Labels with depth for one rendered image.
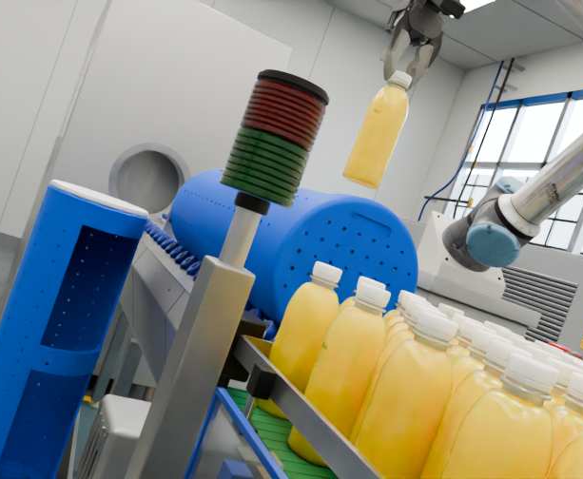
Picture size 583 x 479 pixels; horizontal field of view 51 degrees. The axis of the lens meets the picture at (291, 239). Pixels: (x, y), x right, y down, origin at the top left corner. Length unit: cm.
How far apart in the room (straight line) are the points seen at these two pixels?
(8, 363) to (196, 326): 133
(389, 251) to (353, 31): 574
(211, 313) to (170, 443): 11
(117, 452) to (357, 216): 54
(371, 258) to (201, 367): 60
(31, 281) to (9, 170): 449
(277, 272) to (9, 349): 98
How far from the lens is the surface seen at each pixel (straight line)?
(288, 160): 49
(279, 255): 99
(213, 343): 51
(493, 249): 141
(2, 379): 182
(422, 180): 698
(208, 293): 49
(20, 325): 177
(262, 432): 77
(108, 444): 77
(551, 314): 291
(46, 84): 620
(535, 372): 52
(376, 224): 106
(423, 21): 119
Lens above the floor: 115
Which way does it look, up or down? 1 degrees down
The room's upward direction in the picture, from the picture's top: 20 degrees clockwise
